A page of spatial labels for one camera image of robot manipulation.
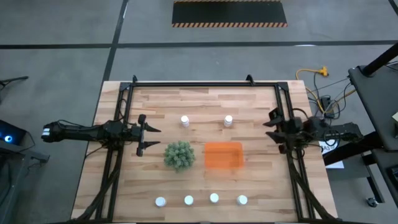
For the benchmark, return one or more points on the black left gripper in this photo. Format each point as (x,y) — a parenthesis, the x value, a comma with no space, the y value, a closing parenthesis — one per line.
(141,133)

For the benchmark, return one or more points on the black power strip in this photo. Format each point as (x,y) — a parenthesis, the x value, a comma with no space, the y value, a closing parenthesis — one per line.
(326,104)

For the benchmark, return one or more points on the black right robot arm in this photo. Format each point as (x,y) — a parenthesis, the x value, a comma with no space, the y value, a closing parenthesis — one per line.
(342,130)

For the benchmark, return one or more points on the black side table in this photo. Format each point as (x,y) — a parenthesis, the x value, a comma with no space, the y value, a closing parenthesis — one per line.
(379,102)

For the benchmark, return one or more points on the black side table base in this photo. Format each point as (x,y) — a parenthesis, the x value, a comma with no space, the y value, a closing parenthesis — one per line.
(351,148)

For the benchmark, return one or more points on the orange translucent plastic basket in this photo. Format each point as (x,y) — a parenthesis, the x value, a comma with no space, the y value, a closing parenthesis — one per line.
(224,155)

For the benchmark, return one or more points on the black hazard-striped floor mat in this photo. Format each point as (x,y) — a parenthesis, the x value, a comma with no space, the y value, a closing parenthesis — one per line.
(230,12)

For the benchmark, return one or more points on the black pole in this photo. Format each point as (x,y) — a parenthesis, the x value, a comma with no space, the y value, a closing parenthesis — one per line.
(381,59)

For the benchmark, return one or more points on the white printed paper sheet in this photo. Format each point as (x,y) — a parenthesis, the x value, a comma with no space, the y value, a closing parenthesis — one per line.
(335,164)

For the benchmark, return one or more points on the black frame bracket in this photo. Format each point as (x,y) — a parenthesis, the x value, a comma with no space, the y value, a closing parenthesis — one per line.
(250,79)
(134,79)

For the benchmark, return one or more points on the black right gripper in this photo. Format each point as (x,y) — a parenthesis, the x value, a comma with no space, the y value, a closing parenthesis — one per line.
(293,127)

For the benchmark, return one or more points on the artificial succulent in patterned pot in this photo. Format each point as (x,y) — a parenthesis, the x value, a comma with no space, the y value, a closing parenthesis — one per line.
(179,155)

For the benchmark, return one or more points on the black tripod leg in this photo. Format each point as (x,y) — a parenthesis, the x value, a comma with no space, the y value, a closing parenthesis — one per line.
(14,80)

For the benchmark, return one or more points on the white pill bottle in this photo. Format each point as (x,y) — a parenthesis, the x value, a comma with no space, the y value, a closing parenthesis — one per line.
(184,119)
(160,202)
(214,198)
(242,200)
(228,119)
(188,200)

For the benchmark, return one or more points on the black device with blue light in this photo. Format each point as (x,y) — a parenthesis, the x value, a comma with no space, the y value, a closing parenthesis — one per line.
(15,132)

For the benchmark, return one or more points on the dark equipment cart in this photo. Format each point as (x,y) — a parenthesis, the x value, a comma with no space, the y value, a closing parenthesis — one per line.
(12,186)

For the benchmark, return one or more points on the black aluminium table frame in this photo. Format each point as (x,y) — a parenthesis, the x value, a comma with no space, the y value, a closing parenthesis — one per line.
(202,84)

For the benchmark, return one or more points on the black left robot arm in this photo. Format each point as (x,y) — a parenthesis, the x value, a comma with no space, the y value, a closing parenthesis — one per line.
(93,132)

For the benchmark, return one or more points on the black caster wheel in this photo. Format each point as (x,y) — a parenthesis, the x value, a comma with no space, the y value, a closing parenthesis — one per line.
(372,202)

